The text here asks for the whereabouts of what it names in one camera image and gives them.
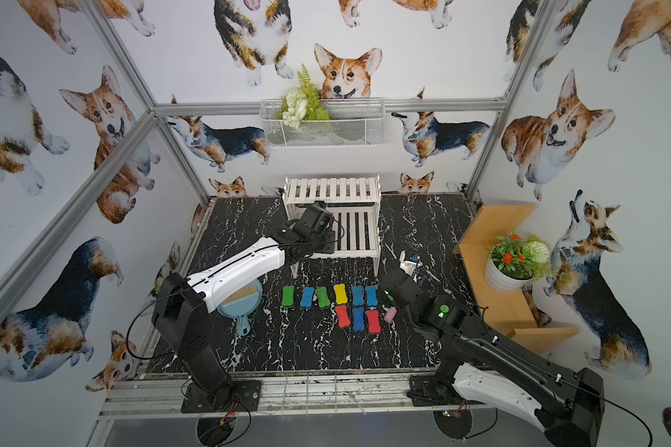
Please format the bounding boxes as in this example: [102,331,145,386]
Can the red eraser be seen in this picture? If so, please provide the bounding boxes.
[365,310,381,335]
[335,305,352,329]

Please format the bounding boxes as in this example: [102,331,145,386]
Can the green eraser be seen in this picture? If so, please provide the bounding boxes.
[315,287,331,308]
[281,285,294,307]

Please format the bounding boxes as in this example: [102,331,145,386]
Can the yellow eraser top shelf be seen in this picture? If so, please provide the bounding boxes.
[333,284,348,305]

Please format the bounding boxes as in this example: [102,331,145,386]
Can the blue eraser bottom shelf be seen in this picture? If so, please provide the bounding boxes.
[352,307,365,332]

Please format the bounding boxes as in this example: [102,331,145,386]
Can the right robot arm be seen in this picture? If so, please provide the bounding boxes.
[379,269,605,446]

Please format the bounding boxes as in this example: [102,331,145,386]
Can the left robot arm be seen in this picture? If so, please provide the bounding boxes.
[152,202,338,406]

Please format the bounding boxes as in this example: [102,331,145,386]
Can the white wooden two-tier shelf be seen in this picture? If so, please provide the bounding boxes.
[281,176,381,275]

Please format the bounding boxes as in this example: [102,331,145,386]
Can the wooden corner shelf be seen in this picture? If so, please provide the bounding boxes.
[454,204,580,354]

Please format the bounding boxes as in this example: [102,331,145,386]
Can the potted plant red flowers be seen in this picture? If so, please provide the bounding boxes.
[485,231,552,294]

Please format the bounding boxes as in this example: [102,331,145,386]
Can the green fern white flowers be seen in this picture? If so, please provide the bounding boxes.
[276,65,330,130]

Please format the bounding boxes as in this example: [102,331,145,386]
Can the purple toy rake pink handle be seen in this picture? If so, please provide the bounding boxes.
[384,307,398,324]

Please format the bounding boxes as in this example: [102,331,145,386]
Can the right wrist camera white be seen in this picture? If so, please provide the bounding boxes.
[399,251,423,277]

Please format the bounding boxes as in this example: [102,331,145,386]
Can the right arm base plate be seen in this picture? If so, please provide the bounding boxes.
[406,375,484,408]

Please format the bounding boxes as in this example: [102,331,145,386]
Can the white wire wall basket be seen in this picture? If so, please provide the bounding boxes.
[259,99,386,148]

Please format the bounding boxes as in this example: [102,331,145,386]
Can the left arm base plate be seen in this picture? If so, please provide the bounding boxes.
[181,380,263,413]

